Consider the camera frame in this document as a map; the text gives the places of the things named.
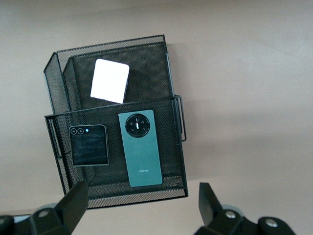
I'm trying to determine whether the teal green smartphone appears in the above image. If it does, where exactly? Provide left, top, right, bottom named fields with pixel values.
left=118, top=109, right=163, bottom=188

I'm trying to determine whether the black flip phone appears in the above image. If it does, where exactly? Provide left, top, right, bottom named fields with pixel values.
left=68, top=124, right=110, bottom=167

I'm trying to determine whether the light lilac flip phone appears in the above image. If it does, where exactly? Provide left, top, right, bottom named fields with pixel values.
left=89, top=58, right=130, bottom=104

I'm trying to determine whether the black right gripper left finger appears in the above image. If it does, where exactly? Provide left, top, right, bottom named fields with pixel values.
left=0, top=181, right=89, bottom=235

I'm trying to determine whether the black mesh two-tier tray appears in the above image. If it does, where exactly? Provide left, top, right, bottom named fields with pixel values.
left=43, top=34, right=189, bottom=210

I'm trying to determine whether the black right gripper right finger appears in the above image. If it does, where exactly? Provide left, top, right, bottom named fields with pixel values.
left=193, top=182, right=297, bottom=235

